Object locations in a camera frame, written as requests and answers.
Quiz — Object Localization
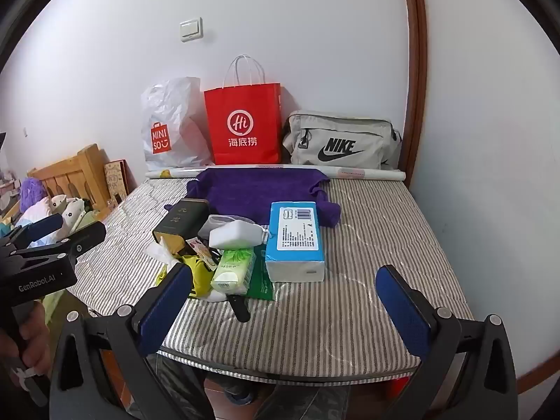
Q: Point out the yellow cloth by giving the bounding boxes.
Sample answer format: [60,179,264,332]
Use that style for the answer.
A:
[155,254,217,299]

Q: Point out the patterned flat box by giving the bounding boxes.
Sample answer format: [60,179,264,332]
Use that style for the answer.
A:
[104,160,131,208]

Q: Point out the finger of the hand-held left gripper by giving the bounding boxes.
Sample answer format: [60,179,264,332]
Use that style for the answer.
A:
[0,213,64,250]
[9,221,107,267]

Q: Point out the white green soft toy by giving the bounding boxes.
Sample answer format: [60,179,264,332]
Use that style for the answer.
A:
[146,236,180,272]

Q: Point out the blue tissue pack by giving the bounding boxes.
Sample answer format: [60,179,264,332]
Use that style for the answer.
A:
[265,201,327,283]

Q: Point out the wooden headboard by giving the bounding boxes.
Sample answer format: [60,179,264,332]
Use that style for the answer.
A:
[27,143,110,222]

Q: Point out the white foam block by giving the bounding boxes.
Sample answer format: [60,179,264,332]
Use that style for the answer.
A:
[208,219,268,250]

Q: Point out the fruit print packet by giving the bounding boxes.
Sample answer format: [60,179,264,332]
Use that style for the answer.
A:
[186,236,216,268]

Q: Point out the white wall switch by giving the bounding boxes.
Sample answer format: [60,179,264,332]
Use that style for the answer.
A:
[179,16,204,43]

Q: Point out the grey sling bag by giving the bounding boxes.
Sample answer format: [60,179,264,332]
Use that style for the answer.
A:
[282,110,403,170]

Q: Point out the small green tissue pack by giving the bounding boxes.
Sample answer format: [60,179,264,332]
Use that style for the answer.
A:
[211,247,257,295]

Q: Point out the red paper bag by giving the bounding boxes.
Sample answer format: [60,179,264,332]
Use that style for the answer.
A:
[204,55,283,166]

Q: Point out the white green plush toy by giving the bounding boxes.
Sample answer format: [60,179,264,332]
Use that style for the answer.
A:
[46,195,95,232]

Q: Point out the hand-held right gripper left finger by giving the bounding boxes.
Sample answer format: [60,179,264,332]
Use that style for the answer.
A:
[48,261,217,420]

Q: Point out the dark green box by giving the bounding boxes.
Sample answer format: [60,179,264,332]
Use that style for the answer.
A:
[152,198,210,255]

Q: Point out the striped mattress pad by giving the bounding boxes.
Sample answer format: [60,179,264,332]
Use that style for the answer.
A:
[72,177,475,379]

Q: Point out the green sachet packet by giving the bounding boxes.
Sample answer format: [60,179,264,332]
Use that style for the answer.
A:
[247,247,275,302]

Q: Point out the white paper roll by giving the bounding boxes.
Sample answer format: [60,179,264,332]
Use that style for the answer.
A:
[145,164,407,183]

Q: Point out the person's left hand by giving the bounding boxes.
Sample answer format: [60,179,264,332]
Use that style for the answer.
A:
[0,301,50,388]

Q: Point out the brown wooden door frame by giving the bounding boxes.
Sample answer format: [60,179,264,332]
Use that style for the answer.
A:
[400,0,428,184]

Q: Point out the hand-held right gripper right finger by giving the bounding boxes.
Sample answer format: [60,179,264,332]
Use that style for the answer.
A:
[375,265,519,420]

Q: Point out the black strap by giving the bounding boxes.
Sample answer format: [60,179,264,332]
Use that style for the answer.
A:
[227,294,251,323]

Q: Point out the purple towel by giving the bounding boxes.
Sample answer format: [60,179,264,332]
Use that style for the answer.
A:
[164,167,343,229]

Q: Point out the white plastic shopping bag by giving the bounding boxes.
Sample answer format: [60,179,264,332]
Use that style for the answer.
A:
[141,76,215,171]

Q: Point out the purple plush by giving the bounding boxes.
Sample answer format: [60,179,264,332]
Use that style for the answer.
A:
[20,177,47,211]

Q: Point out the person's camouflage pants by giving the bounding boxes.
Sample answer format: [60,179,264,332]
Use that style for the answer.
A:
[144,354,394,420]

